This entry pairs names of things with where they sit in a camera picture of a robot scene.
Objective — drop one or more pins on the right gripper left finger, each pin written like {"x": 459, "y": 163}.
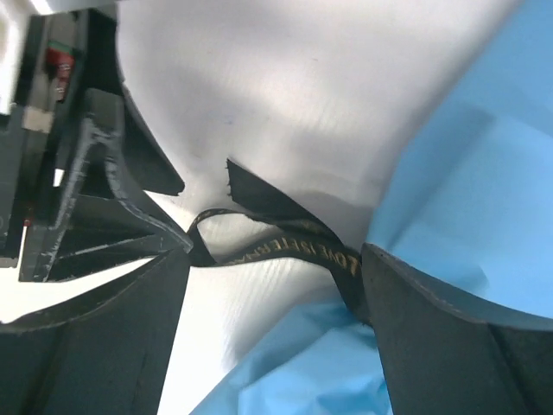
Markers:
{"x": 105, "y": 351}

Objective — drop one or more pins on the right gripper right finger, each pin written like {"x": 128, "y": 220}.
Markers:
{"x": 446, "y": 351}

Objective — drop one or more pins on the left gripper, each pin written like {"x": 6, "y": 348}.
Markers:
{"x": 69, "y": 205}

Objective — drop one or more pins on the blue wrapping paper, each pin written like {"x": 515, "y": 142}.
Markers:
{"x": 470, "y": 204}

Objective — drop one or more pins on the black printed ribbon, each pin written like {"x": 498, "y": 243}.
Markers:
{"x": 300, "y": 235}

